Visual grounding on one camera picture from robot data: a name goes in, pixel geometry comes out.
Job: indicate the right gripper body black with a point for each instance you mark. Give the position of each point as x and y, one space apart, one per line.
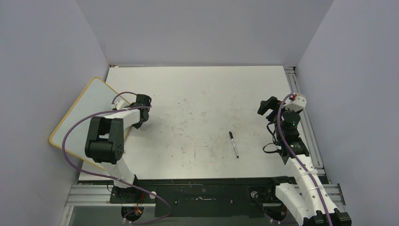
273 104

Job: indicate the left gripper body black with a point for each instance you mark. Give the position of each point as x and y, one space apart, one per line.
138 125

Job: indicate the yellow framed whiteboard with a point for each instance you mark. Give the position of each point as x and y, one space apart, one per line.
95 97

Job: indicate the black white marker pen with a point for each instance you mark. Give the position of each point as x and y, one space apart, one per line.
233 144

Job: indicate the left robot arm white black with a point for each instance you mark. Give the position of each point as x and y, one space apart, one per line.
105 144

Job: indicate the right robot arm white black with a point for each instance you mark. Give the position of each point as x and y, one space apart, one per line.
312 205

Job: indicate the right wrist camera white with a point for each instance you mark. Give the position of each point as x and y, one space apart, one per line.
297 102

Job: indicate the aluminium frame rail right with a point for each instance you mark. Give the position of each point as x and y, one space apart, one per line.
306 124

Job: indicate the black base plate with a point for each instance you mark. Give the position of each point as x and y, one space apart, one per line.
253 197

